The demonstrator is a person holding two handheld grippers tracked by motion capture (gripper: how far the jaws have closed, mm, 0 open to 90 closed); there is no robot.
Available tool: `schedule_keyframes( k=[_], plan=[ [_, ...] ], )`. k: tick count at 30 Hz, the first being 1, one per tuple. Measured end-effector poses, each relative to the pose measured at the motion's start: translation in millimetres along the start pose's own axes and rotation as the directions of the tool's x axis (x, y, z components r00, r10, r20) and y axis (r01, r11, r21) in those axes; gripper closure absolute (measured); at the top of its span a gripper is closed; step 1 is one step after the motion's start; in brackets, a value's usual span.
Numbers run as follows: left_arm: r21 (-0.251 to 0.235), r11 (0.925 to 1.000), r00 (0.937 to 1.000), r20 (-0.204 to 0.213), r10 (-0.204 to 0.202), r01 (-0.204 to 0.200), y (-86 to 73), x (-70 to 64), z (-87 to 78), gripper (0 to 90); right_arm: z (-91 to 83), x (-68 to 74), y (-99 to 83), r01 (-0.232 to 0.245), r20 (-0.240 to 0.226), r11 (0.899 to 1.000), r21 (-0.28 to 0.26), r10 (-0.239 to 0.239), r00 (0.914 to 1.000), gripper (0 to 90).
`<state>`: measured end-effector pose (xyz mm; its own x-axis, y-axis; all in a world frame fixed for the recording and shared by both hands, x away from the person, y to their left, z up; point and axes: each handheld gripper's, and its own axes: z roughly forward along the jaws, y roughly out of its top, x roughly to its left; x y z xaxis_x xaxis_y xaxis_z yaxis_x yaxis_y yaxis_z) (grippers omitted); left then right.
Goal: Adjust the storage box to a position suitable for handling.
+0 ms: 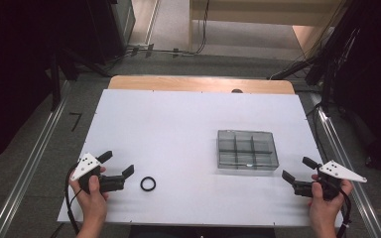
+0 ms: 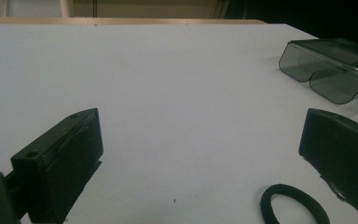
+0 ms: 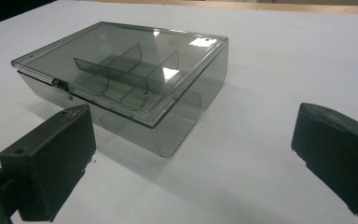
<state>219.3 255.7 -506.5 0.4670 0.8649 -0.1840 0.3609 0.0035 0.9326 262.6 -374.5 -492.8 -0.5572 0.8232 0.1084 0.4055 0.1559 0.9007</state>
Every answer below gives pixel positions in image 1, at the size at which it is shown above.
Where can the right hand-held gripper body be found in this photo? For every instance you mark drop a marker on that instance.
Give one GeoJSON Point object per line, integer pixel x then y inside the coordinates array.
{"type": "Point", "coordinates": [339, 172]}

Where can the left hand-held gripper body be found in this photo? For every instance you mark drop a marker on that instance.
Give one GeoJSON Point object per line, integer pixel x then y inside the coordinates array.
{"type": "Point", "coordinates": [86, 165]}

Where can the clear plastic compartment box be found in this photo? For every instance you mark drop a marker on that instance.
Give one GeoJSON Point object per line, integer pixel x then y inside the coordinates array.
{"type": "Point", "coordinates": [244, 148]}

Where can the person's left hand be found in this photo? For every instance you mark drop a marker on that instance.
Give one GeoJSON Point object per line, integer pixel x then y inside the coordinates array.
{"type": "Point", "coordinates": [92, 205]}

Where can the person's right hand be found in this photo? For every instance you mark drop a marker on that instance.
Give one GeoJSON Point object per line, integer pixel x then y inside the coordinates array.
{"type": "Point", "coordinates": [327, 211]}

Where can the white board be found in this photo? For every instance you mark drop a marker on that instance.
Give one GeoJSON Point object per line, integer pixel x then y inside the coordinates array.
{"type": "Point", "coordinates": [178, 132]}

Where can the black metal stand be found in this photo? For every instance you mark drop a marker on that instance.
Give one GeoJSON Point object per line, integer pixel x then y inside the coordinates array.
{"type": "Point", "coordinates": [327, 66]}
{"type": "Point", "coordinates": [55, 82]}

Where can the dark curtain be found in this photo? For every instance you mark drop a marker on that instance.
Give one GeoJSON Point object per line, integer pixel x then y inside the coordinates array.
{"type": "Point", "coordinates": [6, 66]}
{"type": "Point", "coordinates": [380, 82]}

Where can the wooden table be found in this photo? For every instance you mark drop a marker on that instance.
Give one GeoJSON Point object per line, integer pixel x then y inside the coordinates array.
{"type": "Point", "coordinates": [195, 84]}

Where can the dark cabinet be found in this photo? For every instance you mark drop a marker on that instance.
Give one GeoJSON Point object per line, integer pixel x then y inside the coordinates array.
{"type": "Point", "coordinates": [105, 26]}

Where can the light wooden bench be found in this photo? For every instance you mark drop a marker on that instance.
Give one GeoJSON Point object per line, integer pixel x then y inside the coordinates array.
{"type": "Point", "coordinates": [261, 16]}

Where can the metal floor rail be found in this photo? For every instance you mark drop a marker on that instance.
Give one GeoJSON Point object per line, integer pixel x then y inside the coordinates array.
{"type": "Point", "coordinates": [330, 132]}
{"type": "Point", "coordinates": [29, 168]}

